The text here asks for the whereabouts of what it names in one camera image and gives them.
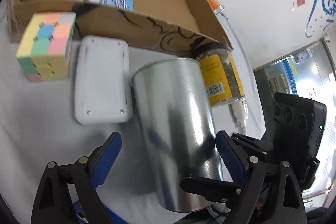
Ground white plastic bottle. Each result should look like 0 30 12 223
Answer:
231 97 248 128

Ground yellow label glass jar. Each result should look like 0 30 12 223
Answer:
193 42 245 107

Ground silver metal tin can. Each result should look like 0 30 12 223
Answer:
131 58 223 213

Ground white rectangular device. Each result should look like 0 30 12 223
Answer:
74 36 133 125

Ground pastel puzzle cube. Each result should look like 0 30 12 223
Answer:
15 12 76 83

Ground grey table cloth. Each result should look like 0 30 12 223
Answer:
0 0 266 224

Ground orange clear plastic jar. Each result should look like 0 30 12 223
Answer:
207 0 224 15

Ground blue wall decal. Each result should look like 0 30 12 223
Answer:
305 0 335 39

